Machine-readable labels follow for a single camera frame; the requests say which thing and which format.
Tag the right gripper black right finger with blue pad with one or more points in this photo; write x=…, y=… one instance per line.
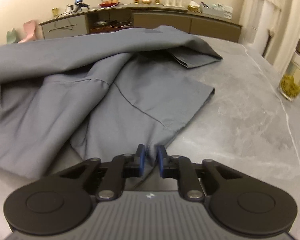
x=236, y=201

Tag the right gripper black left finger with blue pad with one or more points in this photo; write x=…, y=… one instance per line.
x=64, y=200

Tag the grey garment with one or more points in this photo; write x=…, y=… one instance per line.
x=103, y=94

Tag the glass tea bottle gold lid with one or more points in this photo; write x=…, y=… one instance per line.
x=289, y=85

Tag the green plastic chair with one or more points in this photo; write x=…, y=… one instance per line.
x=12, y=37

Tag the pink plastic chair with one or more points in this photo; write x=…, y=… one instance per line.
x=30, y=31

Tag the long grey TV cabinet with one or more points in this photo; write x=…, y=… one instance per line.
x=108, y=20

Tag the white box of items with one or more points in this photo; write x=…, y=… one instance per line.
x=218, y=10

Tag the white curtain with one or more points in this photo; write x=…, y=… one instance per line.
x=267, y=29

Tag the red fruit plate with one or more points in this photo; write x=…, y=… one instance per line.
x=109, y=3

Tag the gold tissue box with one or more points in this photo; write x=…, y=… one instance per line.
x=193, y=7

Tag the clear glass cups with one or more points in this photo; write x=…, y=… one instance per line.
x=174, y=3

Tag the gold ornaments on cabinet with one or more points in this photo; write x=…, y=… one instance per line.
x=146, y=1

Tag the small camera on tripod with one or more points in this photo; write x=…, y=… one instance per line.
x=79, y=4

